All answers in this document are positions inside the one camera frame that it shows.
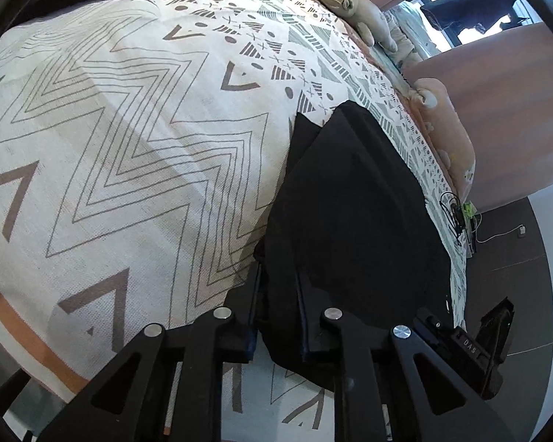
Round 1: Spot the white charger cable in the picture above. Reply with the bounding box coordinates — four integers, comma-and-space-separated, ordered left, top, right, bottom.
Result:
476, 225, 527, 244

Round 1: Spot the hanging black garment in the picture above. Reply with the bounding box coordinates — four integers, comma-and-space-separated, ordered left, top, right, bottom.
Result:
419, 0, 521, 41

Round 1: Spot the patterned white blanket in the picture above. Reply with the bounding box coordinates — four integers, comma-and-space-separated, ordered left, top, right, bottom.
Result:
0, 0, 472, 442

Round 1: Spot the pale ruffled bedding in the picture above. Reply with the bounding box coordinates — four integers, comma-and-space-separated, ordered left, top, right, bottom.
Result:
386, 2, 434, 66

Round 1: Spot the black cable bundle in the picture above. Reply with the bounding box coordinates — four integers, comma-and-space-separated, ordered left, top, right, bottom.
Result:
439, 191, 467, 241

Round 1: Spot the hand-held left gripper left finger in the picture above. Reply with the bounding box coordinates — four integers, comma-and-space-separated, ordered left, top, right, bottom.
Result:
37, 262, 264, 442

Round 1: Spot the beige plush toy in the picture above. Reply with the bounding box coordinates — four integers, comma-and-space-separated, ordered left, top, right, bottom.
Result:
308, 0, 398, 52

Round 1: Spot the orange floral pillow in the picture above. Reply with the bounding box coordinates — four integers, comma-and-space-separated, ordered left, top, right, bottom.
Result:
412, 77, 479, 200

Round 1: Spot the black jacket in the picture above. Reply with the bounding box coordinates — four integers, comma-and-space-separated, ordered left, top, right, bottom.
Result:
253, 100, 453, 392

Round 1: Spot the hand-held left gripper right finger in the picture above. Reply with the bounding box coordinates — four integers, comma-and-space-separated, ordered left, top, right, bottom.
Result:
295, 269, 491, 442

